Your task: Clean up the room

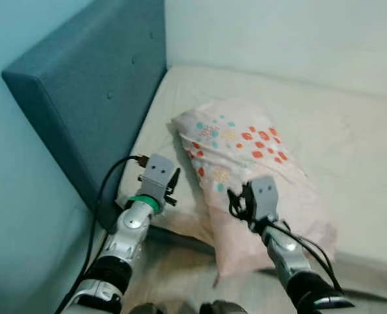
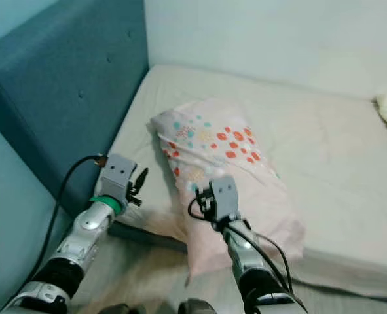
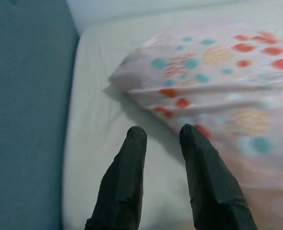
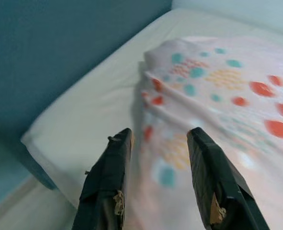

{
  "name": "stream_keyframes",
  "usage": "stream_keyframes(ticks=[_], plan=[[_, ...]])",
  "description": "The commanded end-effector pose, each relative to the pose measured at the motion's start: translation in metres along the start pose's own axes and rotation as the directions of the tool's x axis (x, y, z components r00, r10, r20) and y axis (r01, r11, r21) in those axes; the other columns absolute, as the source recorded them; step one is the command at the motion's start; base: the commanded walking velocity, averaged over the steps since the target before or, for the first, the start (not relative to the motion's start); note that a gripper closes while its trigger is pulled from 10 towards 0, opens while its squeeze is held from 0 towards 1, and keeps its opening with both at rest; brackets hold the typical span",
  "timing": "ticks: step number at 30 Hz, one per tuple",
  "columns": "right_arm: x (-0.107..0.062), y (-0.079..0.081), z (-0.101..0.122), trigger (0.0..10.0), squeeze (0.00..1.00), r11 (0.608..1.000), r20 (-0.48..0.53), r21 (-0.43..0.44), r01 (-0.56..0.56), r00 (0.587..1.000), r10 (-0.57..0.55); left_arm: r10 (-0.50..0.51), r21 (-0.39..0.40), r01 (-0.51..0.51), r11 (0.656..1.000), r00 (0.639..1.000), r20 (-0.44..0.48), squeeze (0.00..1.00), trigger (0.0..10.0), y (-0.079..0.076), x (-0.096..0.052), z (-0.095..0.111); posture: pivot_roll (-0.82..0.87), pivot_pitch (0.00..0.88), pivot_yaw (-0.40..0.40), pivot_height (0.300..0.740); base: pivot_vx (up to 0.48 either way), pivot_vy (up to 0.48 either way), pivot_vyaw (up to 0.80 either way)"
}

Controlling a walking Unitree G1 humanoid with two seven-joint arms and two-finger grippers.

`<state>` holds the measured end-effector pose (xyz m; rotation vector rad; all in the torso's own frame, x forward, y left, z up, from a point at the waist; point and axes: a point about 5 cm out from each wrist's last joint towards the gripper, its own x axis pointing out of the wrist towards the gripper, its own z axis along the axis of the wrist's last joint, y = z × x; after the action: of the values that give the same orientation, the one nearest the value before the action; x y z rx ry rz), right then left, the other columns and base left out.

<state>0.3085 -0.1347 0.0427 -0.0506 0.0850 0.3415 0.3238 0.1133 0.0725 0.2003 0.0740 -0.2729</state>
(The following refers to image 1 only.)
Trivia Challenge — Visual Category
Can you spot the pink pillow with coloured dots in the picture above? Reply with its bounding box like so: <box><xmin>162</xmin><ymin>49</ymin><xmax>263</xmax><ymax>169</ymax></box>
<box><xmin>172</xmin><ymin>98</ymin><xmax>339</xmax><ymax>286</ymax></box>

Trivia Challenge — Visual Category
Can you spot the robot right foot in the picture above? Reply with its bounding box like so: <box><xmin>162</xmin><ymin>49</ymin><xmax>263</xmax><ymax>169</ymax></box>
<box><xmin>200</xmin><ymin>300</ymin><xmax>249</xmax><ymax>314</ymax></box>

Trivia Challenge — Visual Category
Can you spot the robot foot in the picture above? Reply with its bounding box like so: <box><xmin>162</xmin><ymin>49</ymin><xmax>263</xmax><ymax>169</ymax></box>
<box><xmin>200</xmin><ymin>300</ymin><xmax>249</xmax><ymax>314</ymax></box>
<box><xmin>128</xmin><ymin>302</ymin><xmax>164</xmax><ymax>314</ymax></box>

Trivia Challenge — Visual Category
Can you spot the mattress with cream sheet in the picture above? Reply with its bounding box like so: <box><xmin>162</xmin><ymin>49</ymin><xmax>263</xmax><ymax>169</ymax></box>
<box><xmin>118</xmin><ymin>64</ymin><xmax>387</xmax><ymax>303</ymax></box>

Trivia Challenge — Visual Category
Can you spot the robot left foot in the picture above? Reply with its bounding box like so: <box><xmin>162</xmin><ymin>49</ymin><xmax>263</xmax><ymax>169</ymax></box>
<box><xmin>128</xmin><ymin>302</ymin><xmax>164</xmax><ymax>314</ymax></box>

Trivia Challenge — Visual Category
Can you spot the blue upholstered headboard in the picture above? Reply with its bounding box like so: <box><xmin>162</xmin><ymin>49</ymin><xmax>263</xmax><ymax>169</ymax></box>
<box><xmin>2</xmin><ymin>0</ymin><xmax>168</xmax><ymax>230</ymax></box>

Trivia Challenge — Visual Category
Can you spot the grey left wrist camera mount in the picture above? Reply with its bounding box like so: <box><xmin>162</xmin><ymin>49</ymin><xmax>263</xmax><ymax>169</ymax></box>
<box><xmin>141</xmin><ymin>155</ymin><xmax>181</xmax><ymax>201</ymax></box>

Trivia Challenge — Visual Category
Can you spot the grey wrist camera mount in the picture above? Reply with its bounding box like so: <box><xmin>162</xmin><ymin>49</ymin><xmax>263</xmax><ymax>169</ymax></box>
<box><xmin>251</xmin><ymin>175</ymin><xmax>279</xmax><ymax>222</ymax></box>
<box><xmin>141</xmin><ymin>155</ymin><xmax>181</xmax><ymax>201</ymax></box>

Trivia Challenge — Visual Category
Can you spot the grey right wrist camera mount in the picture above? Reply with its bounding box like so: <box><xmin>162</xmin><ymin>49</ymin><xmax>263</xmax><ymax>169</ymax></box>
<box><xmin>251</xmin><ymin>175</ymin><xmax>279</xmax><ymax>222</ymax></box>

